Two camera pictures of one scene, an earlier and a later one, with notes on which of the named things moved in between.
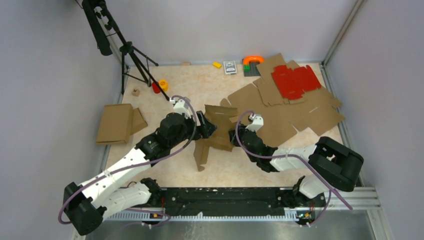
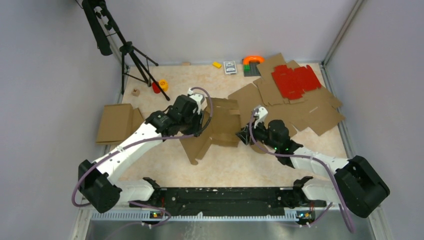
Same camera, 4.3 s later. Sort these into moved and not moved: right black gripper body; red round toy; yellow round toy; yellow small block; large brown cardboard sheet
Moved: right black gripper body
Not moved: yellow small block; red round toy; large brown cardboard sheet; yellow round toy
